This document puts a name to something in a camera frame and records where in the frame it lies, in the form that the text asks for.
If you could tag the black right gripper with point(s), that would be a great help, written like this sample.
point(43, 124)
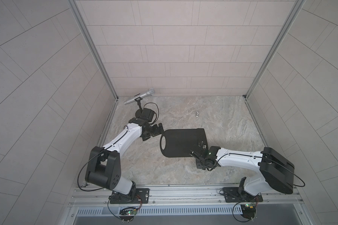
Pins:
point(197, 165)

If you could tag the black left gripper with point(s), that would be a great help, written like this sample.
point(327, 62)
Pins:
point(154, 132)

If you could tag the black cutting board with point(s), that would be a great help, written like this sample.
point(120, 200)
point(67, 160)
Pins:
point(184, 143)

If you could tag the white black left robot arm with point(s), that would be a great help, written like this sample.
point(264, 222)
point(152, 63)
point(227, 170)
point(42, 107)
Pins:
point(104, 164)

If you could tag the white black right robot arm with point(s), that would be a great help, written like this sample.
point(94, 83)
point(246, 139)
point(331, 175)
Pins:
point(273, 171)

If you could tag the right green circuit board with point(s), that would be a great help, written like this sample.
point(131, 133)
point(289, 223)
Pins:
point(248, 211)

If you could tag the green circuit board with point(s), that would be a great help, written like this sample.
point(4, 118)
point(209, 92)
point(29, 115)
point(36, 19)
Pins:
point(128, 213)
point(248, 211)

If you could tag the left green circuit board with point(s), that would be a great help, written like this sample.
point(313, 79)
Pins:
point(128, 213)

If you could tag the silver microphone on stand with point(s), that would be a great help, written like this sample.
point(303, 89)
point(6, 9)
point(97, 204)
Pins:
point(139, 97)

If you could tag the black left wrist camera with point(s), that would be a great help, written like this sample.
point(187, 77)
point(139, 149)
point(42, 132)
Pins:
point(145, 114)

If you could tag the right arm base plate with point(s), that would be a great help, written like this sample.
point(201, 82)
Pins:
point(233, 194)

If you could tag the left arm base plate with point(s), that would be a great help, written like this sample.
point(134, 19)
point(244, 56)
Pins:
point(135, 196)

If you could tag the aluminium mounting rail frame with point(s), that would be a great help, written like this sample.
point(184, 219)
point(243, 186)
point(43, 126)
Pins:
point(187, 200)

